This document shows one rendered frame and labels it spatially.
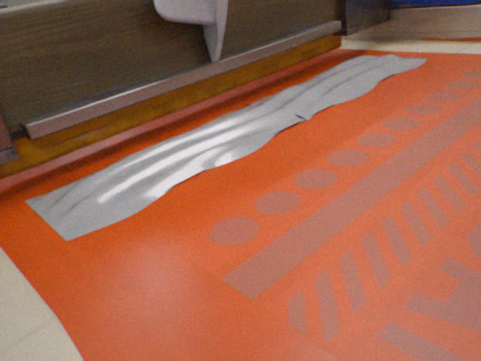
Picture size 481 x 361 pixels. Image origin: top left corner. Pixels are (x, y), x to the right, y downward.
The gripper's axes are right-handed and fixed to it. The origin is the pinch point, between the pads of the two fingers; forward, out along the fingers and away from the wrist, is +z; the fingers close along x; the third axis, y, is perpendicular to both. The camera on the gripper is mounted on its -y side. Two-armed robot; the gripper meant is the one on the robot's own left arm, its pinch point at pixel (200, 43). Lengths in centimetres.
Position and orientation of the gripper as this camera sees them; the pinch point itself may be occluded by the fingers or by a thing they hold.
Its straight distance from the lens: 37.7
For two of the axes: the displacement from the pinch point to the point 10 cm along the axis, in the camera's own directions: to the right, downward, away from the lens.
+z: 1.5, 8.8, 4.5
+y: -7.3, 4.1, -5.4
